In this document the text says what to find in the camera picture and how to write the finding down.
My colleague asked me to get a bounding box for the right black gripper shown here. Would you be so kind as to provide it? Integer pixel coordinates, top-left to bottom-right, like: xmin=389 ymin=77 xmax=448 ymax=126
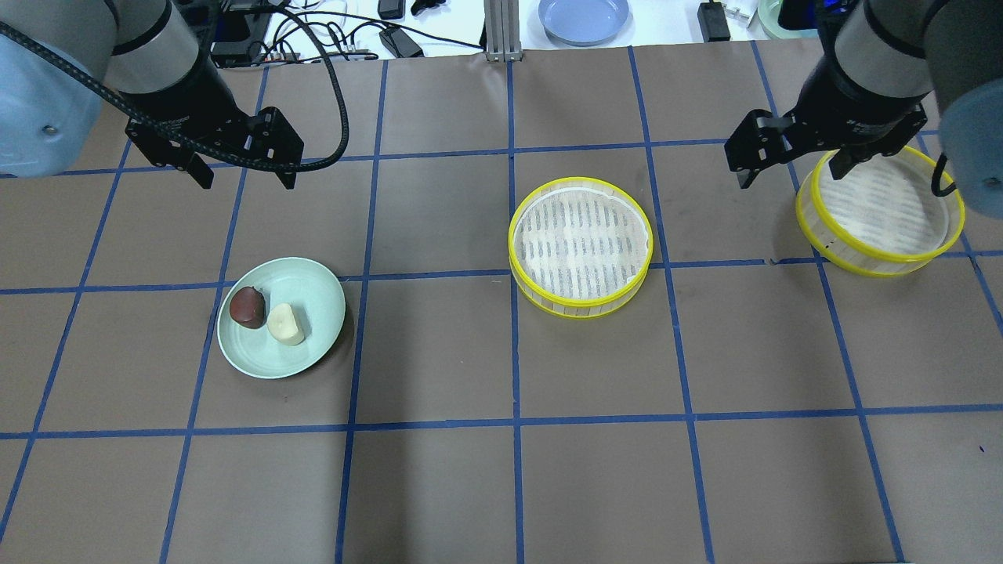
xmin=724 ymin=106 xmax=927 ymax=190

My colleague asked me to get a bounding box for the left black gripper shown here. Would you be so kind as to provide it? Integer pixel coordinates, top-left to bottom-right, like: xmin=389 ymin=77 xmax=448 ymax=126
xmin=125 ymin=107 xmax=304 ymax=190

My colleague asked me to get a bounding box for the yellow steamer basket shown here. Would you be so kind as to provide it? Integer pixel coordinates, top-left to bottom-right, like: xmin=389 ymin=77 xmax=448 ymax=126
xmin=795 ymin=146 xmax=967 ymax=278

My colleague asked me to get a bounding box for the white bun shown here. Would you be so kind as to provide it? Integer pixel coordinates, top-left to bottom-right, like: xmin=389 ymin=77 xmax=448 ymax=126
xmin=266 ymin=302 xmax=306 ymax=346

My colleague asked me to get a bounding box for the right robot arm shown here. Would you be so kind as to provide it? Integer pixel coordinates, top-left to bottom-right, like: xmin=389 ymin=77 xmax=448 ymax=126
xmin=725 ymin=1 xmax=1002 ymax=219

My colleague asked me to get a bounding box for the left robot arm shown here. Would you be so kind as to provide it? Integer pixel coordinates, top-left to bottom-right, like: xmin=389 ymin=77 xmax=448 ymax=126
xmin=1 ymin=1 xmax=303 ymax=189

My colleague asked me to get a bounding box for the yellow steamer with cloth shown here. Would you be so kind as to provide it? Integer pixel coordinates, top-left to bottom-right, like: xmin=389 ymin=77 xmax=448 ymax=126
xmin=506 ymin=176 xmax=655 ymax=319

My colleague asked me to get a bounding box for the brown bun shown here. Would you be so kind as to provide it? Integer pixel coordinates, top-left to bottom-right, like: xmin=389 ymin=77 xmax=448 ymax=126
xmin=228 ymin=286 xmax=266 ymax=330

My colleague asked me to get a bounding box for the light green plate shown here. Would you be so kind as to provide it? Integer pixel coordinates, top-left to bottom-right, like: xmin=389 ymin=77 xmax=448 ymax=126
xmin=216 ymin=257 xmax=346 ymax=379

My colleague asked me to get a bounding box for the green bowl with blocks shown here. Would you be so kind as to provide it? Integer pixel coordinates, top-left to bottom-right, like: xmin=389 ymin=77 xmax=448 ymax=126
xmin=756 ymin=0 xmax=817 ymax=39

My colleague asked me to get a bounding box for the black power brick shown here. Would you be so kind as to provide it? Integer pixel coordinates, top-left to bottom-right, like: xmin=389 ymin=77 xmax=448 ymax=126
xmin=697 ymin=1 xmax=731 ymax=43

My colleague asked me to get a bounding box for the black power adapter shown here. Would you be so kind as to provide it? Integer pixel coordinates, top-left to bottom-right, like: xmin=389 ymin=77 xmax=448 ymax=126
xmin=378 ymin=27 xmax=424 ymax=60

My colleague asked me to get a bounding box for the blue plate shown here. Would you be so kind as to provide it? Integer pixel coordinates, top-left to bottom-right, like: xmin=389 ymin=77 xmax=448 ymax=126
xmin=537 ymin=1 xmax=631 ymax=47

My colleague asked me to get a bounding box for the black braided cable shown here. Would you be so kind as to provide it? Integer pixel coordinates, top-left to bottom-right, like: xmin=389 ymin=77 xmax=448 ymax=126
xmin=0 ymin=0 xmax=350 ymax=173

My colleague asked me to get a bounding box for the aluminium frame post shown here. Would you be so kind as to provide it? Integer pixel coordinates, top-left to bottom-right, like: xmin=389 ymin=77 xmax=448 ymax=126
xmin=483 ymin=0 xmax=523 ymax=63

